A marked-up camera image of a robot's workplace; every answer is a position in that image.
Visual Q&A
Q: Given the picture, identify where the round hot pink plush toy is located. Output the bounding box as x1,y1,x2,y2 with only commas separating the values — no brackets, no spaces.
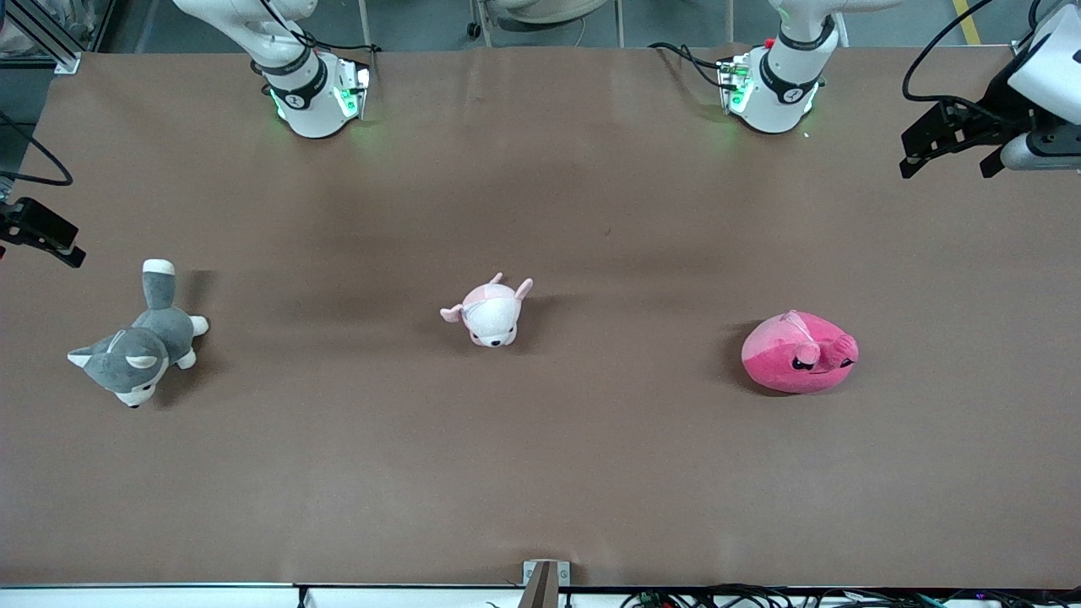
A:
741,310,860,395

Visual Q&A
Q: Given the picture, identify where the grey white plush husky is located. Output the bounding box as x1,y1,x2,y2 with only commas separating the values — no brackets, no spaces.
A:
68,258,210,409

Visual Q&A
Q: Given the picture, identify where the beige swivel stool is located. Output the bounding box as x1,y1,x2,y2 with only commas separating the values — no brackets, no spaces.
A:
467,0,627,48

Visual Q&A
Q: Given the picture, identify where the pale pink white plush puppy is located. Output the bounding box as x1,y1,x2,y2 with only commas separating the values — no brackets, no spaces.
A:
439,272,535,349

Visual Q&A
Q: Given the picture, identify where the black left base cable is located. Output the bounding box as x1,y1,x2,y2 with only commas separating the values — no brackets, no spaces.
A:
648,41,729,90

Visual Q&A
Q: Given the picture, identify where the black base cable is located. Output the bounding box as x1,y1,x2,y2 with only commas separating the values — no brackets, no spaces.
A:
648,41,729,90
253,0,383,53

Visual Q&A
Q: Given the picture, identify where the black right base cable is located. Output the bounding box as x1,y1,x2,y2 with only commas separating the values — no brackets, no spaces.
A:
253,0,383,53

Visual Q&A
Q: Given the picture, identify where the tangle of black cables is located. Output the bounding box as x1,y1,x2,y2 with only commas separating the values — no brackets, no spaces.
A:
621,583,1081,608

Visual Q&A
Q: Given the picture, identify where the metal bracket with brown post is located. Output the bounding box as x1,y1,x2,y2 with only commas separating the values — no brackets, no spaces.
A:
517,560,572,608

